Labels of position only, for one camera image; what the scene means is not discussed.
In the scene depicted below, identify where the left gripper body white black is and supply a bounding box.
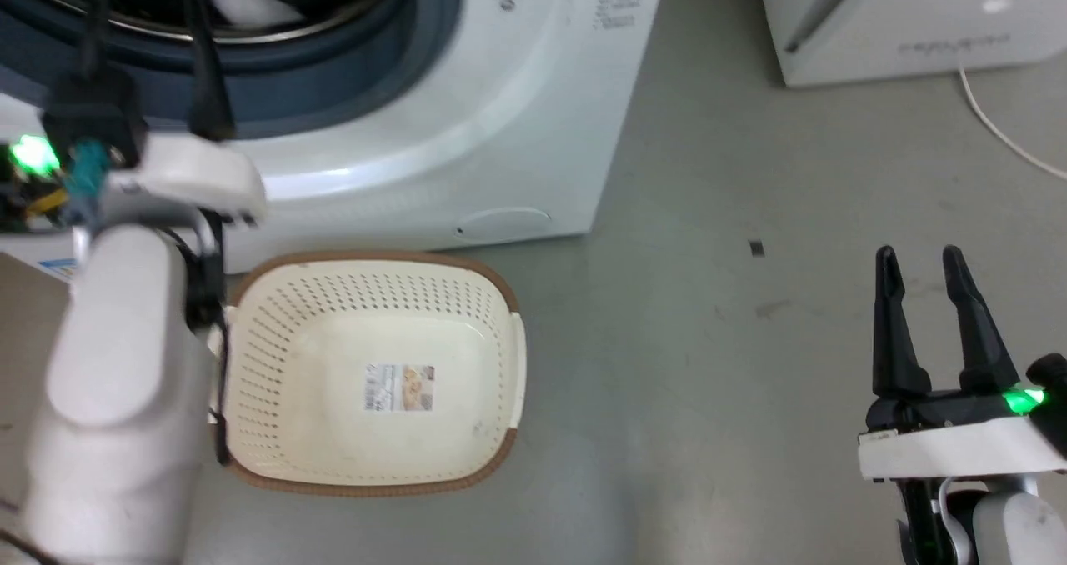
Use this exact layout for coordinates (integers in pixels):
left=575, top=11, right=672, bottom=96
left=0, top=69, right=269, bottom=234

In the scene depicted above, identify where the printed paper label sticker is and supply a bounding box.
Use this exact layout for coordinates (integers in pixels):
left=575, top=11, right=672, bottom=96
left=363, top=363, right=436, bottom=413

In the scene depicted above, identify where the cream perforated basket brown rim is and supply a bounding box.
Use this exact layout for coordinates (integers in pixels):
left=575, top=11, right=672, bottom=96
left=217, top=250, right=528, bottom=498

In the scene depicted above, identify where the white box appliance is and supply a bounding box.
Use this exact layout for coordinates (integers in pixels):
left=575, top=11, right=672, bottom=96
left=755, top=0, right=1067, bottom=89

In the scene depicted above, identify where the white power cable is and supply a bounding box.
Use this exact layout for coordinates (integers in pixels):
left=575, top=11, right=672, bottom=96
left=957, top=65, right=1067, bottom=181

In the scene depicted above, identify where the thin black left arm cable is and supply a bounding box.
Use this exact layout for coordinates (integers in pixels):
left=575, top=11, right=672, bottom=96
left=157, top=210, right=233, bottom=468

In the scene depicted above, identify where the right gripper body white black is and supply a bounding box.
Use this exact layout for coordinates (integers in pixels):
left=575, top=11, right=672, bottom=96
left=858, top=353, right=1067, bottom=481

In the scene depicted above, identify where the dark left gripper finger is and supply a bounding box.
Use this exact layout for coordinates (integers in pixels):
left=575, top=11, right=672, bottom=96
left=181, top=0, right=237, bottom=143
left=77, top=0, right=116, bottom=83

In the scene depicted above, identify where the white front-load washing machine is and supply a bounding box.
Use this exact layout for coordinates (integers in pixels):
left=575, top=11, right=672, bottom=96
left=0, top=0, right=670, bottom=276

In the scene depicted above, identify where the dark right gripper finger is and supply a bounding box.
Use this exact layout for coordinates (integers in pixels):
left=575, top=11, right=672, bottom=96
left=942, top=244, right=1023, bottom=397
left=872, top=245, right=933, bottom=400

